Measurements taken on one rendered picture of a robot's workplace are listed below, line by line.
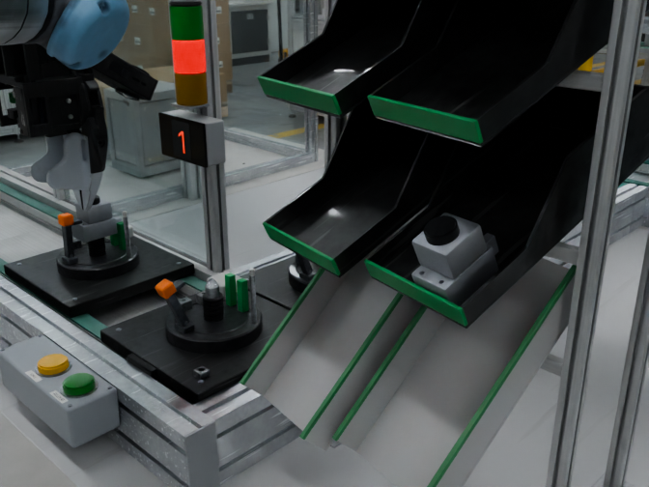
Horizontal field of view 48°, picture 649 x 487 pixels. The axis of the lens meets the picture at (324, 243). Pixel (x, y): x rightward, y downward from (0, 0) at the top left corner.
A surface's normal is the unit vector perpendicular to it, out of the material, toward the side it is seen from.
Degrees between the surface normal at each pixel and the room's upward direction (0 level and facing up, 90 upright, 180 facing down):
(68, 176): 93
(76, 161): 93
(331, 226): 25
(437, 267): 115
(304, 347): 45
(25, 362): 0
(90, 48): 126
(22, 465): 0
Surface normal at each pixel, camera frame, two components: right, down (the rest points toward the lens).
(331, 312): -0.58, -0.50
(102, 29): 0.75, 0.66
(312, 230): -0.34, -0.75
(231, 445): 0.72, 0.26
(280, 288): 0.00, -0.93
